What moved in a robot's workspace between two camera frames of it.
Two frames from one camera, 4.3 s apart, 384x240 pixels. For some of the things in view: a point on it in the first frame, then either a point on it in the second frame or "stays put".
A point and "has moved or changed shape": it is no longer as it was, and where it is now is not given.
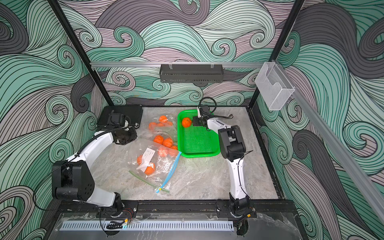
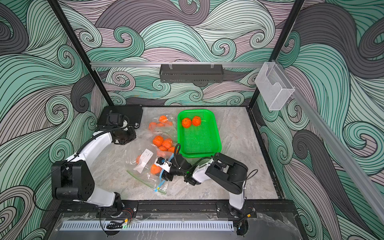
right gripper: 195,121 to 167,175
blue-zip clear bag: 151,162 has moved or changed shape
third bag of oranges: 164,123 stays put
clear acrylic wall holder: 274,86 stays put
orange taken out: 186,122 stays put
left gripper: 134,136 stays put
